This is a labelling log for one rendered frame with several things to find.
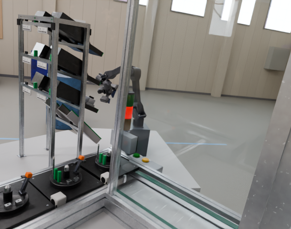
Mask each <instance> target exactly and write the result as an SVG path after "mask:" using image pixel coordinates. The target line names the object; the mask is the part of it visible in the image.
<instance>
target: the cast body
mask: <svg viewBox="0 0 291 229"><path fill-rule="evenodd" d="M85 102H86V104H87V105H90V106H92V107H94V105H93V104H94V102H95V100H94V97H92V96H89V97H88V96H85Z"/></svg>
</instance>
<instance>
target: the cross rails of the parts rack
mask: <svg viewBox="0 0 291 229"><path fill-rule="evenodd" d="M20 23H21V24H26V25H36V26H43V27H50V28H51V24H46V23H38V22H30V21H22V20H21V21H20ZM58 44H60V45H66V46H70V47H75V48H80V49H83V46H82V45H75V44H70V43H66V42H59V41H58ZM21 56H25V57H28V58H31V59H35V60H38V61H42V62H45V63H48V64H51V61H50V60H47V59H44V58H40V57H36V56H35V57H34V56H33V55H30V54H25V53H21ZM57 73H59V74H62V75H66V76H69V77H72V78H75V79H78V80H81V77H79V76H77V75H72V74H70V73H66V72H64V71H60V70H57ZM21 85H22V86H24V87H26V88H29V89H31V90H33V91H35V92H38V93H40V94H42V95H44V96H47V97H49V98H50V95H49V93H47V92H45V91H40V90H39V89H38V88H35V89H34V87H33V86H31V85H26V84H25V83H24V82H21ZM56 100H58V101H60V102H63V103H65V104H67V105H69V106H72V107H74V108H76V109H78V110H79V109H80V107H79V106H78V105H75V104H71V102H69V101H66V100H64V99H62V98H56Z"/></svg>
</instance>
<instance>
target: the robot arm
mask: <svg viewBox="0 0 291 229"><path fill-rule="evenodd" d="M119 73H120V66H119V67H117V68H115V69H113V70H109V71H106V72H104V74H102V73H99V74H98V75H97V76H96V78H95V79H96V80H98V81H100V82H101V84H103V86H101V87H100V88H99V89H98V90H97V92H98V93H99V94H101V93H104V94H106V96H102V97H101V98H100V101H101V102H104V103H110V99H109V96H110V95H111V96H112V98H113V97H114V95H115V92H116V90H117V88H118V86H117V85H115V84H112V82H111V81H110V80H109V79H114V78H115V77H116V75H118V74H119Z"/></svg>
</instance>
